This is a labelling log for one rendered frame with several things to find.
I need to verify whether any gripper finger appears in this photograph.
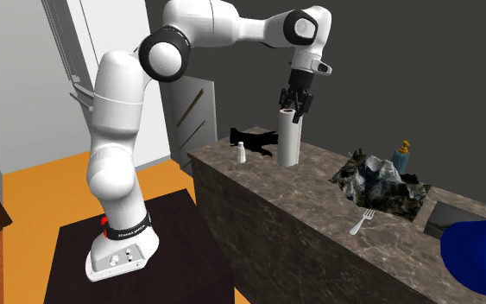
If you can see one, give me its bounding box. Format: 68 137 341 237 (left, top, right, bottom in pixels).
278 87 296 111
292 92 315 125

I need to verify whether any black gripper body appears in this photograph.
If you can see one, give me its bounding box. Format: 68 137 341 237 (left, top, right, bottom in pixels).
287 68 315 98

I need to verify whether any white paper towel roll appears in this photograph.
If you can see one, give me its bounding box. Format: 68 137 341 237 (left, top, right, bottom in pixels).
276 107 304 168

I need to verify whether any black irregular object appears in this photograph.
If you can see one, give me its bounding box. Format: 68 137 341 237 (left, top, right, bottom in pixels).
229 127 280 158

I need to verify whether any dark mottled crumpled heap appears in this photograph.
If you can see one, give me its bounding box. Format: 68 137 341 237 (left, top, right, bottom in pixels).
328 147 433 224

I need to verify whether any blue soap dispenser orange pump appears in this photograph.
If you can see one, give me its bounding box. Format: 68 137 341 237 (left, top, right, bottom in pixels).
390 140 412 175

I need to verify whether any white fork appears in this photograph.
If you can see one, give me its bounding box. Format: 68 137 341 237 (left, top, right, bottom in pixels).
348 208 376 237

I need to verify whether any grey sink basin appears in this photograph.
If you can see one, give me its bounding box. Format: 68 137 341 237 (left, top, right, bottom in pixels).
422 199 486 241

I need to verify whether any dark robot stand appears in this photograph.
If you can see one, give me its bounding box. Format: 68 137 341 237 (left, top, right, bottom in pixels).
42 187 237 304

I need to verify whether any white door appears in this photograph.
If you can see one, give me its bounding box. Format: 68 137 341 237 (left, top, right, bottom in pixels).
40 0 173 172

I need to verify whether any blue rounded object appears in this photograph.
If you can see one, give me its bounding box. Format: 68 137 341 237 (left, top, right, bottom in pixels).
439 206 486 301

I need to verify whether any grey cabinet with diagonal handles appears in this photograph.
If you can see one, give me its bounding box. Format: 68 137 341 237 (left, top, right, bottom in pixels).
160 75 218 176

